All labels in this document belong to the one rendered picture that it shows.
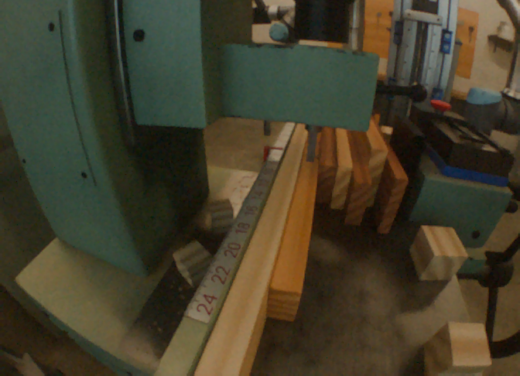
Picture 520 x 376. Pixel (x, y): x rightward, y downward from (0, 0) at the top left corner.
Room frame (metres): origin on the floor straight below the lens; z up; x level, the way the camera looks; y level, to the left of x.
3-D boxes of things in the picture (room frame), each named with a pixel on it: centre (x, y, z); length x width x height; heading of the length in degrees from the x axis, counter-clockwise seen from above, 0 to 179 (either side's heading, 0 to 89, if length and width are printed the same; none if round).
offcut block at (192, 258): (0.20, 0.08, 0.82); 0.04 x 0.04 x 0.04; 45
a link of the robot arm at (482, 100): (0.61, -0.72, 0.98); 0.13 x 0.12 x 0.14; 79
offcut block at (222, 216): (0.30, 0.06, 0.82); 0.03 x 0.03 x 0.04; 19
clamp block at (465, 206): (0.24, -0.25, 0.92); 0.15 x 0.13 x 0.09; 166
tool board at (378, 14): (3.05, -1.80, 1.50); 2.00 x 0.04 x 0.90; 68
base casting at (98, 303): (0.27, 0.06, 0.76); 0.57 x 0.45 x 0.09; 76
